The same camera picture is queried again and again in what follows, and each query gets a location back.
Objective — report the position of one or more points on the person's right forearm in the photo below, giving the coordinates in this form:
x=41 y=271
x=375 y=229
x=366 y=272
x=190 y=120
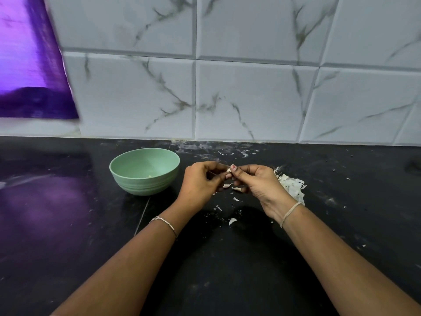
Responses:
x=355 y=270

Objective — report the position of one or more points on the purple cloth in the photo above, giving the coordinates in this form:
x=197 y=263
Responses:
x=33 y=59

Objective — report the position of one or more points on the person's left hand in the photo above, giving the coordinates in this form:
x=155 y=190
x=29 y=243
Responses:
x=198 y=184

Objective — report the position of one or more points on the small fallen garlic piece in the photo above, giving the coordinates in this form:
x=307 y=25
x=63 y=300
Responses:
x=232 y=221

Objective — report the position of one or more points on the white garlic bulb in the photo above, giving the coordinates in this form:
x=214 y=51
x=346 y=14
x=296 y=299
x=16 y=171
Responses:
x=229 y=171

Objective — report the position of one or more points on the person's left forearm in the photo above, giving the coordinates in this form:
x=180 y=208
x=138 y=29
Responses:
x=115 y=273

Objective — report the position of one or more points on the mint green bowl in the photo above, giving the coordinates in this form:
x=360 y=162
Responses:
x=145 y=170

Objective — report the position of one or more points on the person's right hand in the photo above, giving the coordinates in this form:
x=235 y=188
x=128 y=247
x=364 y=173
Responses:
x=263 y=186

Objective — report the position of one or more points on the pile of white garlic peels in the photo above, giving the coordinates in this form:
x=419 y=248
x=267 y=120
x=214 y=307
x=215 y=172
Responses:
x=291 y=186

